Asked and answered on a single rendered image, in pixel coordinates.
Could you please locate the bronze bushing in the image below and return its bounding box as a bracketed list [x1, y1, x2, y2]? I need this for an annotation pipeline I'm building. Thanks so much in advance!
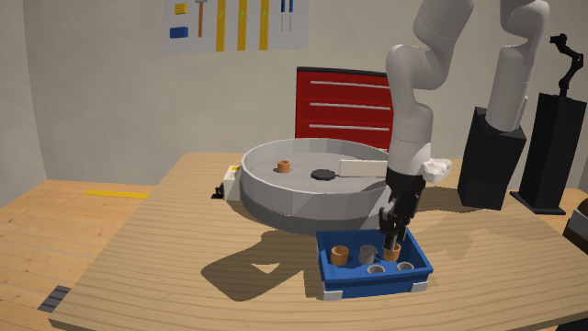
[277, 160, 289, 173]
[383, 243, 401, 262]
[331, 245, 349, 266]

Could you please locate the blue square tray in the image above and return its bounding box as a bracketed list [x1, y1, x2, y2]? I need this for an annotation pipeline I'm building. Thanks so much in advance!
[315, 227, 434, 301]

